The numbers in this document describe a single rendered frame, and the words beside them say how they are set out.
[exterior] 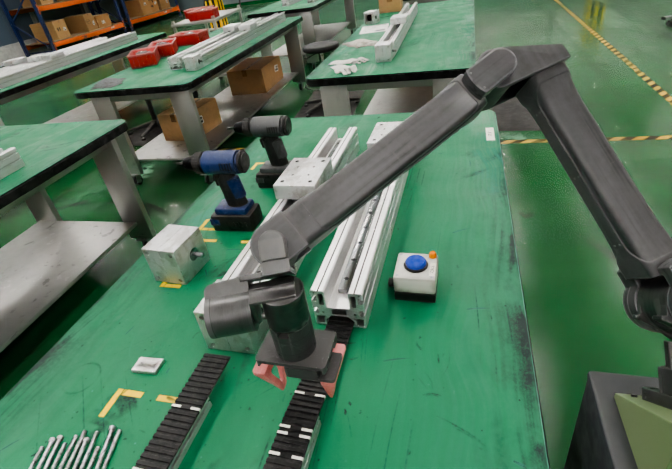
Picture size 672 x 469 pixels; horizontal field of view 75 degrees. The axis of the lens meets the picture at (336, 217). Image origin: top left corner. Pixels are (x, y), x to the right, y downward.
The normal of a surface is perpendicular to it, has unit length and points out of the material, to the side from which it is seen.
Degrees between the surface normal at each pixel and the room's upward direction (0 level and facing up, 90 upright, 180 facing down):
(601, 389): 0
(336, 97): 90
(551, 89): 61
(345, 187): 45
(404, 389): 0
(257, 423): 0
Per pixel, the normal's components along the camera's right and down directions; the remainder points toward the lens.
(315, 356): -0.13, -0.84
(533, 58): 0.00, -0.18
